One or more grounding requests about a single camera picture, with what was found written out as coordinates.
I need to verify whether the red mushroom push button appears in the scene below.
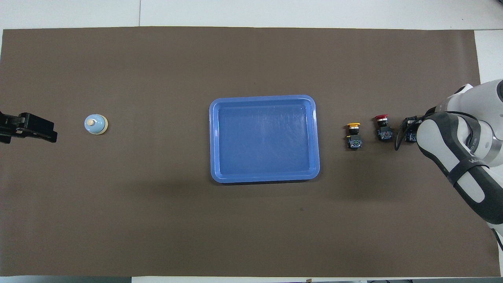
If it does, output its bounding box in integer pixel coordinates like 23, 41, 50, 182
373, 114, 393, 142

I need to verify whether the light blue service bell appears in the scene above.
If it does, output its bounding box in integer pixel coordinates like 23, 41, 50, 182
84, 114, 109, 136

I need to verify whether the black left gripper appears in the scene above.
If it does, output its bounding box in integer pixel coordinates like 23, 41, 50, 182
0, 111, 58, 144

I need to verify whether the yellow mushroom push button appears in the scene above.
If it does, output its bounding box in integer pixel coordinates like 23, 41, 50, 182
346, 123, 363, 151

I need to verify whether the brown table mat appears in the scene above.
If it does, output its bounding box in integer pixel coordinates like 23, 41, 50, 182
0, 26, 502, 278

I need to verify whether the blue plastic tray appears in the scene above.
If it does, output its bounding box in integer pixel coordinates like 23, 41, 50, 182
209, 95, 320, 184

